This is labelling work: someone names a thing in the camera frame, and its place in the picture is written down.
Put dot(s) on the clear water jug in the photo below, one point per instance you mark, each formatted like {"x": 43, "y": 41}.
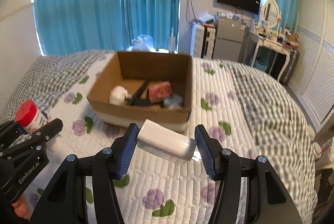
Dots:
{"x": 143, "y": 43}

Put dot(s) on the white suitcase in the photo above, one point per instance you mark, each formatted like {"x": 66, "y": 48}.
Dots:
{"x": 202, "y": 40}

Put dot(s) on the long black bar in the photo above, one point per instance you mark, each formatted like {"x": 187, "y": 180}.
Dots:
{"x": 138, "y": 93}

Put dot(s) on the black power adapter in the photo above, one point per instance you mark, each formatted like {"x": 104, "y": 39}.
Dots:
{"x": 142, "y": 102}

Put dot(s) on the teal curtain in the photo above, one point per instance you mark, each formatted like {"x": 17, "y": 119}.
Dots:
{"x": 70, "y": 26}

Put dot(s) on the brown cardboard box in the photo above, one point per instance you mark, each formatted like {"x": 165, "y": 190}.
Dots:
{"x": 130, "y": 70}

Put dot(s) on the white rectangular box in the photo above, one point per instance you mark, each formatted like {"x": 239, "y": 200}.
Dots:
{"x": 164, "y": 143}

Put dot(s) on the white wardrobe doors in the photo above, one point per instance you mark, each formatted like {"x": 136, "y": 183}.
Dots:
{"x": 312, "y": 79}

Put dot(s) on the white vanity table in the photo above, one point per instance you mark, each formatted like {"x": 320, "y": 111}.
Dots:
{"x": 282, "y": 59}

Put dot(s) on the white bottle red cap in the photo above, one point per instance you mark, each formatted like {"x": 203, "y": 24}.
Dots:
{"x": 30, "y": 118}

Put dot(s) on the blue grey cap bottle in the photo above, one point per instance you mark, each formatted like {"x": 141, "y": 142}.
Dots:
{"x": 173, "y": 102}

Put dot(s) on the oval vanity mirror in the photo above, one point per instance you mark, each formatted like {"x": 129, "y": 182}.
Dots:
{"x": 270, "y": 13}

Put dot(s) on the left hand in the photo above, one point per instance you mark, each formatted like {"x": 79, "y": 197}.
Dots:
{"x": 21, "y": 208}

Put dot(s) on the silver mini fridge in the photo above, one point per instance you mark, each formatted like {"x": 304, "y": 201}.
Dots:
{"x": 228, "y": 41}

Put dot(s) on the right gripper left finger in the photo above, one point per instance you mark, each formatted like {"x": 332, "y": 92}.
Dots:
{"x": 64, "y": 198}

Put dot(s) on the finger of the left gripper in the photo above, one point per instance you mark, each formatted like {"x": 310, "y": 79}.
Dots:
{"x": 10, "y": 132}
{"x": 46, "y": 133}

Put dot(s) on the white plastic nebulizer device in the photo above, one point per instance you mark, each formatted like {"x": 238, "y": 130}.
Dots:
{"x": 119, "y": 95}

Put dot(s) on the teal laundry basket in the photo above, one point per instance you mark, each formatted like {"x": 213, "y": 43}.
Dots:
{"x": 261, "y": 64}

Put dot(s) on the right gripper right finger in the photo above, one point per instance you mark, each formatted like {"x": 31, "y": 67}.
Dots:
{"x": 267, "y": 199}

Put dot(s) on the red patterned box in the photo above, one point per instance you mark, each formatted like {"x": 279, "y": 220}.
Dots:
{"x": 159, "y": 92}

